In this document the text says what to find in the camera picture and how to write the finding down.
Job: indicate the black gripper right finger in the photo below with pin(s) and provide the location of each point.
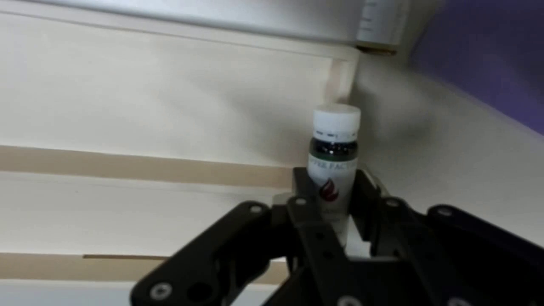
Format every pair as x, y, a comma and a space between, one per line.
453, 260

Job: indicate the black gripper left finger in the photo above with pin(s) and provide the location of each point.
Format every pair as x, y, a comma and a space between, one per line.
244, 255

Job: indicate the small dark bottle white label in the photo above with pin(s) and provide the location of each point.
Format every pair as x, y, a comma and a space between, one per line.
334, 129

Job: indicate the light wooden divided tray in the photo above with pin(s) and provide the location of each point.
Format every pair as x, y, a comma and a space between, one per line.
142, 102

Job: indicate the purple mat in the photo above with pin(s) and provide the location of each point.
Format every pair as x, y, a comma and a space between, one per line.
487, 51

